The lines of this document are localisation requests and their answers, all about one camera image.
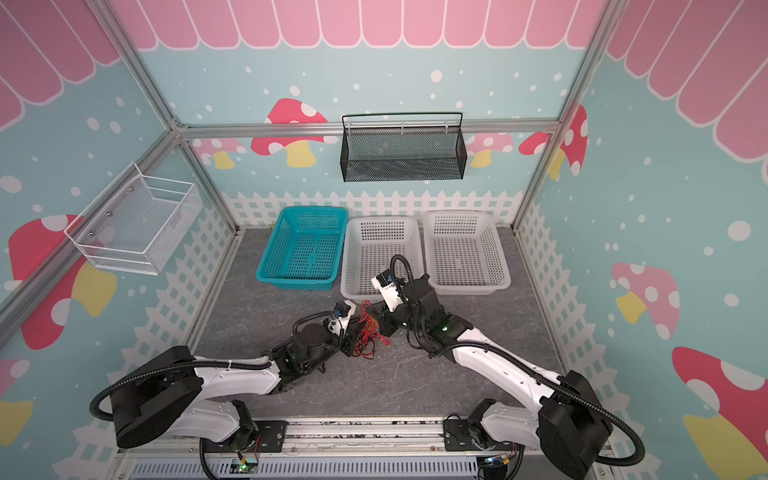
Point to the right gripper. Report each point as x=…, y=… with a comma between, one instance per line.
x=391, y=318

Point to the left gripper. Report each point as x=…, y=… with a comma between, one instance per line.
x=351, y=338

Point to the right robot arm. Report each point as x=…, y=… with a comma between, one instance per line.
x=564, y=419

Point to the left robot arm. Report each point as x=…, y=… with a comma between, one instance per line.
x=178, y=394

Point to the middle white plastic basket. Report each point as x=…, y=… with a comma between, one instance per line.
x=370, y=243

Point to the white plastic basket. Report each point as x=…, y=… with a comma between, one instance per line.
x=464, y=254
x=370, y=243

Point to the right white plastic basket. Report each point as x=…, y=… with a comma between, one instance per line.
x=464, y=254

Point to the teal plastic basket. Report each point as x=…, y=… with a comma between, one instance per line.
x=305, y=248

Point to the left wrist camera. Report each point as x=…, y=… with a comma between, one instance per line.
x=341, y=316

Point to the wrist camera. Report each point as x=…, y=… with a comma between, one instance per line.
x=388, y=287
x=341, y=316

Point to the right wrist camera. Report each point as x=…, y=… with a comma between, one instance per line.
x=388, y=287

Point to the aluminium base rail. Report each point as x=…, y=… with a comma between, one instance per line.
x=329, y=448

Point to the black wire mesh wall basket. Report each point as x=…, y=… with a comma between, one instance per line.
x=397, y=147

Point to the white wire mesh wall basket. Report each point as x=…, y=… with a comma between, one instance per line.
x=137, y=223

